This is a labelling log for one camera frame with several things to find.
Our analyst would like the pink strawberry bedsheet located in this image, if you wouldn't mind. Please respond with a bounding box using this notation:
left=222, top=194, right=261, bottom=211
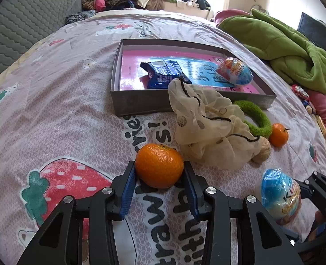
left=0, top=10, right=326, bottom=264

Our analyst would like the surprise egg toy packet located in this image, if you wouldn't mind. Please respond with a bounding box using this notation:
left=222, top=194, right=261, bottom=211
left=261, top=169, right=301, bottom=225

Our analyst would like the shallow grey box tray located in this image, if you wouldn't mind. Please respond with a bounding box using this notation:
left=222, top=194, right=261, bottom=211
left=111, top=39, right=276, bottom=116

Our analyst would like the cream polka-dot scrunchie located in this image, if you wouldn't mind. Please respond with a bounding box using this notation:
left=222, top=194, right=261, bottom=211
left=168, top=78, right=262, bottom=170

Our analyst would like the green fuzzy ring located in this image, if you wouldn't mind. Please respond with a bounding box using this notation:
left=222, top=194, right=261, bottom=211
left=232, top=99, right=273, bottom=140

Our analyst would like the brown walnut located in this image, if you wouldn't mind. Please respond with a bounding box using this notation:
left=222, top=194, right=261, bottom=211
left=252, top=136, right=271, bottom=164

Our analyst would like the small snacks pile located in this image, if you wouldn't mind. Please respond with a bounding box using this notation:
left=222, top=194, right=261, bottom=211
left=291, top=84, right=326, bottom=138

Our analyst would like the grey quilted headboard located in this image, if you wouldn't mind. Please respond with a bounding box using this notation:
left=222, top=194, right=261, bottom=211
left=0, top=0, right=82, bottom=74

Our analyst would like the green fleece blanket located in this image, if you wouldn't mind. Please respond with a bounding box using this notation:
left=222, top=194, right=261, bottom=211
left=218, top=9, right=326, bottom=95

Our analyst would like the black wall television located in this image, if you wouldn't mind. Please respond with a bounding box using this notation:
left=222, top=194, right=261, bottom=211
left=297, top=13, right=326, bottom=51

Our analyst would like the orange mandarin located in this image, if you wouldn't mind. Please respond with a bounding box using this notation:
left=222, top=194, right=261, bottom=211
left=268, top=123, right=289, bottom=148
left=135, top=144, right=184, bottom=189

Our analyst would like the person's hand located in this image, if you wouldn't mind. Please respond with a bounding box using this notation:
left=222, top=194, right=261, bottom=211
left=308, top=211, right=326, bottom=241

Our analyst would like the blue snack packet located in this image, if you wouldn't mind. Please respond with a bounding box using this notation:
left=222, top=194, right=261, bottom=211
left=140, top=59, right=192, bottom=89

